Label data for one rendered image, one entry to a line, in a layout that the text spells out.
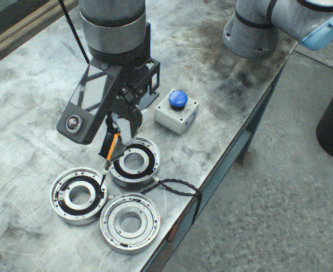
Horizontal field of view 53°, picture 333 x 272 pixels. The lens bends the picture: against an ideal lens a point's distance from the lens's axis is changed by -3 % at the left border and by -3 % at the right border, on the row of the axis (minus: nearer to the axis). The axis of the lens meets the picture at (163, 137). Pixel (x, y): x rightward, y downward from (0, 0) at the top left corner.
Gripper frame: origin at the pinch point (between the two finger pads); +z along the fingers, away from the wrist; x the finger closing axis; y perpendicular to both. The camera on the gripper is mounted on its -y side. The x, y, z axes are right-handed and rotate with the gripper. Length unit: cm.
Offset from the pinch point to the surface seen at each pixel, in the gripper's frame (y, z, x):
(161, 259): 3, 69, -9
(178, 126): 14.9, 10.4, -3.7
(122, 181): -2.4, 9.6, -2.2
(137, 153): 4.7, 10.5, -0.6
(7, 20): 75, 90, 159
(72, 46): 22.8, 13.2, 34.3
